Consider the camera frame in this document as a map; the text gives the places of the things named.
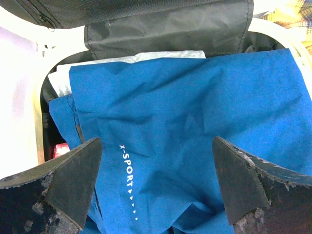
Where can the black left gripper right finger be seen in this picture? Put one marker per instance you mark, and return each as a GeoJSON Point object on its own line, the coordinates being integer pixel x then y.
{"type": "Point", "coordinates": [261, 197]}

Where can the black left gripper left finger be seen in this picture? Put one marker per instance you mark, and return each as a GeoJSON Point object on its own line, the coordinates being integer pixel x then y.
{"type": "Point", "coordinates": [54, 197]}

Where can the pink bear print garment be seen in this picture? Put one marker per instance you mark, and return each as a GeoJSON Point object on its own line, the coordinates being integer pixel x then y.
{"type": "Point", "coordinates": [60, 149]}

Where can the navy blue sport shirt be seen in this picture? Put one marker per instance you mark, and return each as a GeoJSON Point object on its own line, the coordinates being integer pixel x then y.
{"type": "Point", "coordinates": [157, 120]}

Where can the grey cloth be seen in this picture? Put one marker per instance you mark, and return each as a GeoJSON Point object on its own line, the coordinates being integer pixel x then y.
{"type": "Point", "coordinates": [60, 80]}

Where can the yellow suitcase with black lining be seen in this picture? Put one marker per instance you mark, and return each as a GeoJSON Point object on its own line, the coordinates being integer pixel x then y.
{"type": "Point", "coordinates": [70, 31]}

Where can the yellow plaid shirt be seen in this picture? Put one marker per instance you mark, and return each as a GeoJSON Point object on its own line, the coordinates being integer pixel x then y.
{"type": "Point", "coordinates": [296, 17]}

